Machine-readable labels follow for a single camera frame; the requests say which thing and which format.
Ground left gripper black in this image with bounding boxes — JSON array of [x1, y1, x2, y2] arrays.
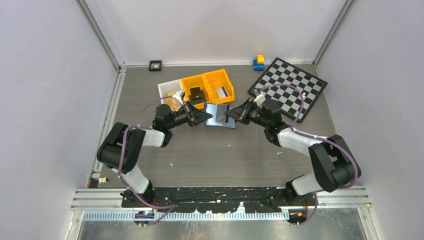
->
[[166, 101, 212, 130]]

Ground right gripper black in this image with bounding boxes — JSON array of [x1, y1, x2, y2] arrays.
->
[[226, 98, 270, 129]]

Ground blue leather card holder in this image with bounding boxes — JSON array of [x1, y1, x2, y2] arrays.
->
[[204, 103, 236, 129]]

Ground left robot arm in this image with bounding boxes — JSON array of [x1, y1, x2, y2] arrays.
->
[[96, 102, 213, 207]]

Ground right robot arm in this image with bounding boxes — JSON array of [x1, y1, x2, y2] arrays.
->
[[225, 99, 362, 205]]

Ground card in orange bin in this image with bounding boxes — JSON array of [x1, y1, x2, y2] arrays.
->
[[215, 86, 230, 99]]

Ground black object in bin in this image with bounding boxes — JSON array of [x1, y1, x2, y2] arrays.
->
[[189, 87, 206, 105]]

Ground tan items in white bin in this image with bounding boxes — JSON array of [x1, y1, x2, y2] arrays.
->
[[164, 92, 181, 111]]

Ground orange plastic bin left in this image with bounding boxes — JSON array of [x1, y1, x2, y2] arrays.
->
[[181, 74, 212, 110]]

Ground orange plastic bin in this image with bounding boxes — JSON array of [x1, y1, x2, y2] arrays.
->
[[204, 69, 236, 104], [181, 74, 212, 110]]

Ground white plastic bin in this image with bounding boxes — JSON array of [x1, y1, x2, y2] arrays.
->
[[157, 79, 183, 105]]

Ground orange plastic bin right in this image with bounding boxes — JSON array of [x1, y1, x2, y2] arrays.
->
[[204, 69, 236, 104]]

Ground black white chessboard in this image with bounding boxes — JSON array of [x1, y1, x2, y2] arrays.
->
[[247, 57, 328, 123]]

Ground small black square device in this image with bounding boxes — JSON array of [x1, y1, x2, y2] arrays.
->
[[148, 60, 163, 72]]

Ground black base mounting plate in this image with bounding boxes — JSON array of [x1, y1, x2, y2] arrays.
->
[[120, 186, 317, 214]]

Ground small beige spool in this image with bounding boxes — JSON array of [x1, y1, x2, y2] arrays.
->
[[97, 177, 109, 184]]

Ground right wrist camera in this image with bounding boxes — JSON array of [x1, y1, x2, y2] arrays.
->
[[254, 90, 266, 107]]

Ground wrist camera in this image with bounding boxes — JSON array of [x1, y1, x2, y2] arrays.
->
[[254, 90, 266, 107], [172, 90, 185, 107]]

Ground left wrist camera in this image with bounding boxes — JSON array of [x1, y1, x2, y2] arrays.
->
[[172, 90, 185, 107]]

